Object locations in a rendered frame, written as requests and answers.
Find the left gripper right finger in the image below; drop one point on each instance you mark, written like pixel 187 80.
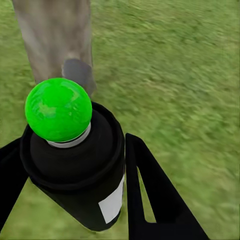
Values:
pixel 174 220

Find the tree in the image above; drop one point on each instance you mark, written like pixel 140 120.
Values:
pixel 54 31

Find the pesticide atomizer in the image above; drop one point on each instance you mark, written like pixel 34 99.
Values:
pixel 73 149

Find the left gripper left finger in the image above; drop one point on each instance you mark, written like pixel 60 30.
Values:
pixel 13 177

